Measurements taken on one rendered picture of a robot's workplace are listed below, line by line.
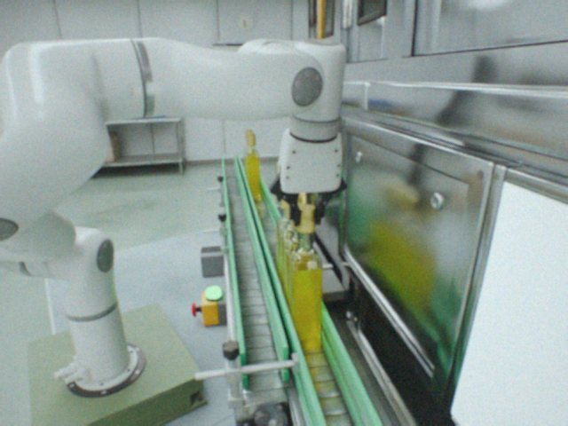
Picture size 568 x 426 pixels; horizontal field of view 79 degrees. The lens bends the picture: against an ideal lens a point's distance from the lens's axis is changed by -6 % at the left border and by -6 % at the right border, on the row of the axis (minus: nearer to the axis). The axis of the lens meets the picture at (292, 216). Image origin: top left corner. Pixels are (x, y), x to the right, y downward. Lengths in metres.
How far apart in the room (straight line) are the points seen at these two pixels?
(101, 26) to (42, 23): 0.85
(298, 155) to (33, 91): 0.35
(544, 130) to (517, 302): 0.16
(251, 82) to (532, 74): 0.28
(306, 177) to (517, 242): 0.33
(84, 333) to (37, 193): 0.42
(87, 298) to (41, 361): 0.27
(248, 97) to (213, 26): 6.09
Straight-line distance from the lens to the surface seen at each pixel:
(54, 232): 0.61
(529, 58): 0.43
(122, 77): 0.41
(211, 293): 1.03
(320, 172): 0.59
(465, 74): 0.50
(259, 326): 0.84
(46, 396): 0.87
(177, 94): 0.42
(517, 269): 0.40
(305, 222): 0.64
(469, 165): 0.44
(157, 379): 0.82
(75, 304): 0.74
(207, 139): 6.51
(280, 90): 0.42
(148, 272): 1.40
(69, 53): 0.42
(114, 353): 0.81
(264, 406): 0.69
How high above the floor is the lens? 1.39
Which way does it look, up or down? 21 degrees down
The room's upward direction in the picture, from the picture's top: straight up
